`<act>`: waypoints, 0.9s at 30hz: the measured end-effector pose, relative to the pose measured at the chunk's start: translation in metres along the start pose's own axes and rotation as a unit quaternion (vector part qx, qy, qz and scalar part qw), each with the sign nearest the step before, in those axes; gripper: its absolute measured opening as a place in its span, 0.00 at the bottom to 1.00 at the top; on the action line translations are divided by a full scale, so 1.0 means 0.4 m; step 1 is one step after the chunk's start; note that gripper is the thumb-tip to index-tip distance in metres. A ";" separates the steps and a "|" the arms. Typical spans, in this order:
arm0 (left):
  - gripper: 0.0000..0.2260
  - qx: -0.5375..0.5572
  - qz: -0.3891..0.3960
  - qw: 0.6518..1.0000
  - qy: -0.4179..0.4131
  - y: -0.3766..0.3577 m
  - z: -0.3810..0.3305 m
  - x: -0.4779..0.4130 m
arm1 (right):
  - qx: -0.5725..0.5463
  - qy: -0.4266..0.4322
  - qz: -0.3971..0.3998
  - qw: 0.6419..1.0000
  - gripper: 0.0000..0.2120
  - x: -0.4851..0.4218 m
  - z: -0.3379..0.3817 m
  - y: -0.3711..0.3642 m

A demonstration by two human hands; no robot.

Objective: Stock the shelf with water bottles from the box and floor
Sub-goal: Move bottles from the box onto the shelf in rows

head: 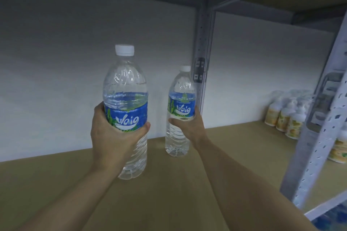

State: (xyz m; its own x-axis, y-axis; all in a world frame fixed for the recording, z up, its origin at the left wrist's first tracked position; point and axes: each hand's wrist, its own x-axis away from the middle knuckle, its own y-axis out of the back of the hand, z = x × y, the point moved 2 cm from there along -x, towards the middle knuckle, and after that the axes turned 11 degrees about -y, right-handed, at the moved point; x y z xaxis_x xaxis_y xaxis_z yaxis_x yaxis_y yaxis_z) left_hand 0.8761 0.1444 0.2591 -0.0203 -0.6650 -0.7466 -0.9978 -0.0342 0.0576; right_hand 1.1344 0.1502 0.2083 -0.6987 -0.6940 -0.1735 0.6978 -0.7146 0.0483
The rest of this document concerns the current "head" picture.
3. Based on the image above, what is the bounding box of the person's right hand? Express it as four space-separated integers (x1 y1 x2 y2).
168 107 207 148

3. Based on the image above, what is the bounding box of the person's left hand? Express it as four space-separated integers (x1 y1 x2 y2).
91 101 151 171

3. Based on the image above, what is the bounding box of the clear water bottle blue label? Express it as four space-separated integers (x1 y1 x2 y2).
165 65 197 158
103 45 149 180

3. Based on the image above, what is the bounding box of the person's left forearm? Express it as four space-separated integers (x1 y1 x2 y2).
16 164 123 231

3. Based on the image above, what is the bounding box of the person's right forearm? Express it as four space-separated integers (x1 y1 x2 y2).
194 137 317 231

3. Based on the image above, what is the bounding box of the grey metal shelving rack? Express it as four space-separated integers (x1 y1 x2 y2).
0 0 347 222

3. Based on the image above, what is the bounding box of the group of yellow-labelled white bottles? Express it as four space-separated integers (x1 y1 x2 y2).
264 89 347 164

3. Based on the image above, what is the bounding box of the blue wrapped bottle pack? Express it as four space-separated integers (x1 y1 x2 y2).
311 203 347 231

